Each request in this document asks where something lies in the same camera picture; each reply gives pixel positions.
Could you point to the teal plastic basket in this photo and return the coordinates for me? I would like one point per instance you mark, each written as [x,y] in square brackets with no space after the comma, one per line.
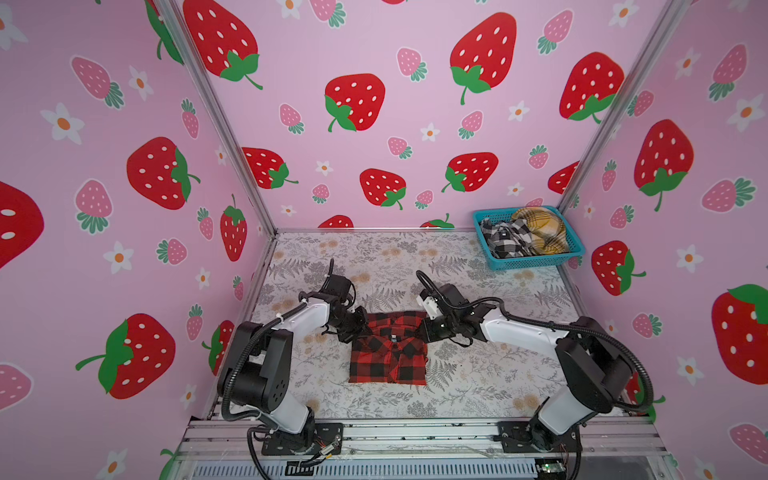
[577,249]

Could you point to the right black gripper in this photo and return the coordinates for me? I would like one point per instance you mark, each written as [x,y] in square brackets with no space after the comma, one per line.
[428,334]

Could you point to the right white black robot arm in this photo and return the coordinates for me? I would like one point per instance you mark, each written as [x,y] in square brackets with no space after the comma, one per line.
[600,372]

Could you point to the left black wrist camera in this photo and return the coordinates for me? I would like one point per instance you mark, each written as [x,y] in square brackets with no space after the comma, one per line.
[340,287]

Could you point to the red black plaid shirt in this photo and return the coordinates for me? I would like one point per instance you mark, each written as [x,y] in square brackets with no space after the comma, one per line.
[390,350]

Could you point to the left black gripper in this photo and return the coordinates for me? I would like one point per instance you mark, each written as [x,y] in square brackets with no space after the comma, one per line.
[361,328]

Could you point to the yellow plaid shirt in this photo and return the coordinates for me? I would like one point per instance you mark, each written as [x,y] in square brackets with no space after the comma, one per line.
[548,230]

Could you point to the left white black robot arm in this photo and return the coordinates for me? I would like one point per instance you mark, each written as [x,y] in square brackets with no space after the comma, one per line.
[253,382]

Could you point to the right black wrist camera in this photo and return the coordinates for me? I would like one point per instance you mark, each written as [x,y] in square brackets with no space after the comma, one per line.
[444,297]

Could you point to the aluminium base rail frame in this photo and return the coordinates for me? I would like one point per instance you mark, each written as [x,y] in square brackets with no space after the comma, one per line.
[606,448]

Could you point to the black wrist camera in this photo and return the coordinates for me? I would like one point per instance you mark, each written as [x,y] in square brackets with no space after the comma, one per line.
[340,287]
[444,297]

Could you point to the black white plaid shirt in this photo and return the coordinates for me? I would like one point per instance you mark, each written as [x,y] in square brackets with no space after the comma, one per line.
[507,239]

